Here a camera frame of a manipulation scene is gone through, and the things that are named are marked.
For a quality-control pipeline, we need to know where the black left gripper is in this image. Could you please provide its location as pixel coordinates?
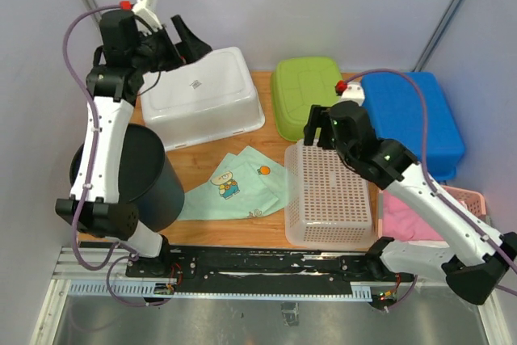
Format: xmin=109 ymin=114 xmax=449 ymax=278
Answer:
xmin=131 ymin=15 xmax=211 ymax=74

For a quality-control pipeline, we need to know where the white plastic bin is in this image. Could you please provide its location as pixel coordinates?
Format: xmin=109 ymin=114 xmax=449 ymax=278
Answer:
xmin=141 ymin=47 xmax=265 ymax=151

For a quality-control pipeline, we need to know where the green plastic tub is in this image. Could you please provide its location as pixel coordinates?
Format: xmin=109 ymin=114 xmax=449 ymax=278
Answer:
xmin=270 ymin=57 xmax=343 ymax=141

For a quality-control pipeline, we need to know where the white perforated basket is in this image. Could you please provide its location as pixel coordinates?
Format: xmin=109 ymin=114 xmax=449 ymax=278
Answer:
xmin=284 ymin=141 xmax=376 ymax=250

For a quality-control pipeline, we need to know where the blue plastic tub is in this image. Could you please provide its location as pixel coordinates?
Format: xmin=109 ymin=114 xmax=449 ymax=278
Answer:
xmin=361 ymin=72 xmax=465 ymax=182

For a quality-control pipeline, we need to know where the dark round bucket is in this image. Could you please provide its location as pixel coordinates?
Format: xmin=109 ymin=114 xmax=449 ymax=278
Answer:
xmin=78 ymin=124 xmax=185 ymax=240

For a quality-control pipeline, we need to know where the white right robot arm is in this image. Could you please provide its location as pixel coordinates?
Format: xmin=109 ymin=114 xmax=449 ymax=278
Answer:
xmin=304 ymin=101 xmax=516 ymax=305

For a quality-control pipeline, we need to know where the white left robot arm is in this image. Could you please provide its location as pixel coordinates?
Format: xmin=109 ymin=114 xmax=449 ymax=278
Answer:
xmin=55 ymin=6 xmax=212 ymax=277

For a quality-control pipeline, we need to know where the green printed cloth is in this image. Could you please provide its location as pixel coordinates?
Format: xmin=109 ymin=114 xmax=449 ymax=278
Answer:
xmin=178 ymin=146 xmax=288 ymax=221

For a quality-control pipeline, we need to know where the pink folded cloth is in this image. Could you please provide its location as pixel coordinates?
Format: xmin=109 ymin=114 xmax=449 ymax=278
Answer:
xmin=379 ymin=191 xmax=443 ymax=242

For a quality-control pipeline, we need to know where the pink perforated basket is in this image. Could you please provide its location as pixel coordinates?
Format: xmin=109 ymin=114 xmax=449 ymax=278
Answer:
xmin=377 ymin=186 xmax=487 ymax=247

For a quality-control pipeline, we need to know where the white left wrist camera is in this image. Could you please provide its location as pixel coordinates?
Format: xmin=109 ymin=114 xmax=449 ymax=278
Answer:
xmin=119 ymin=0 xmax=162 ymax=35

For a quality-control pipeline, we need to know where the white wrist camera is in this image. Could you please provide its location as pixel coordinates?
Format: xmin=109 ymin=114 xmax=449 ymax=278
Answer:
xmin=334 ymin=80 xmax=365 ymax=106
xmin=119 ymin=0 xmax=162 ymax=35

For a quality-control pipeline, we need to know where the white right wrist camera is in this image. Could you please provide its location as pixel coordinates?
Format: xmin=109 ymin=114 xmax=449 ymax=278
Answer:
xmin=334 ymin=80 xmax=365 ymax=106

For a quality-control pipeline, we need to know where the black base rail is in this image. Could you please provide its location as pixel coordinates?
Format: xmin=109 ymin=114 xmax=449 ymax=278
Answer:
xmin=52 ymin=242 xmax=417 ymax=302

